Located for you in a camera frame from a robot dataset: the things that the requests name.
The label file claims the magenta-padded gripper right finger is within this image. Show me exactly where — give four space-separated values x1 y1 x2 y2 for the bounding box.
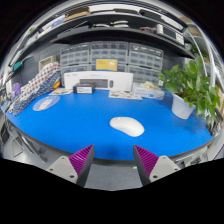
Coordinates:
132 144 182 187

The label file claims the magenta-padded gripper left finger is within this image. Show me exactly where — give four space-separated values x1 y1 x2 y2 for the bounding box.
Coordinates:
45 143 96 188

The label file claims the white computer mouse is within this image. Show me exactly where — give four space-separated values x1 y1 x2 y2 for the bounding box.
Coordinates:
109 116 146 138

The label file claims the round blue printed mouse pad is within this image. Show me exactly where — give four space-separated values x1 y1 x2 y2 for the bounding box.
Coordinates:
32 95 62 112

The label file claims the food picture sticker sheet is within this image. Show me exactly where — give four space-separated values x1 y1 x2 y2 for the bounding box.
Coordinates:
49 87 74 96

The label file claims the white and blue tissue box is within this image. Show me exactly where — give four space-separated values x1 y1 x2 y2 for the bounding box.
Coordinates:
132 80 166 101

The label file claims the small black box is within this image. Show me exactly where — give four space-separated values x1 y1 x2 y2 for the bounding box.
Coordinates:
72 82 97 95

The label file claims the green plant in white pot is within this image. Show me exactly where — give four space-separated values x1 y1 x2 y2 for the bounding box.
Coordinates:
157 55 222 126

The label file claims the red blue checked cloth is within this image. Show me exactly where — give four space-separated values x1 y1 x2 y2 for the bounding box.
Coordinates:
19 62 62 101

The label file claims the long white keyboard box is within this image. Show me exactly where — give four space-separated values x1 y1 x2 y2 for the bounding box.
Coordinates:
63 70 134 92

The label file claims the beige woven basket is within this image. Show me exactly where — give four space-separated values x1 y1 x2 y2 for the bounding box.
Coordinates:
38 55 58 72

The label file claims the yellow and blue card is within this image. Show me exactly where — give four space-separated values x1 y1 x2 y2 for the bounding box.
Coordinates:
95 58 118 72

